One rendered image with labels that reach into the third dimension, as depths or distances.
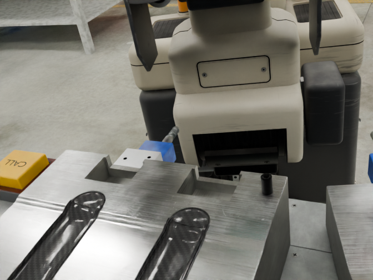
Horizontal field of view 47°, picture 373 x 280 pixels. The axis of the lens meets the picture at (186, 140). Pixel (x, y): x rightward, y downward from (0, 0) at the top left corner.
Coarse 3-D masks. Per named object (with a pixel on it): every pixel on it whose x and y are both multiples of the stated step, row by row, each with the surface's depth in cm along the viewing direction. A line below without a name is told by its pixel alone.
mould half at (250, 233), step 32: (64, 160) 49; (96, 160) 48; (32, 192) 45; (64, 192) 44; (128, 192) 42; (160, 192) 41; (256, 192) 39; (0, 224) 42; (32, 224) 41; (96, 224) 39; (128, 224) 39; (160, 224) 38; (224, 224) 36; (256, 224) 36; (288, 224) 43; (0, 256) 38; (96, 256) 36; (128, 256) 36; (224, 256) 34; (256, 256) 33
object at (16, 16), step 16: (0, 0) 451; (16, 0) 438; (32, 0) 425; (48, 0) 414; (64, 0) 403; (80, 0) 325; (96, 0) 383; (112, 0) 373; (0, 16) 389; (16, 16) 380; (32, 16) 370; (48, 16) 361; (64, 16) 353; (80, 16) 326; (96, 16) 344; (80, 32) 335
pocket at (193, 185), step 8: (192, 168) 44; (192, 176) 44; (240, 176) 42; (184, 184) 42; (192, 184) 44; (200, 184) 45; (208, 184) 44; (216, 184) 44; (224, 184) 43; (232, 184) 43; (184, 192) 43; (192, 192) 44; (200, 192) 45; (208, 192) 44; (216, 192) 44; (224, 192) 44; (232, 192) 43; (224, 200) 43
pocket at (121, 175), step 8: (104, 160) 48; (96, 168) 47; (104, 168) 48; (112, 168) 49; (120, 168) 48; (128, 168) 48; (136, 168) 48; (88, 176) 46; (96, 176) 47; (104, 176) 49; (112, 176) 49; (120, 176) 49; (128, 176) 48
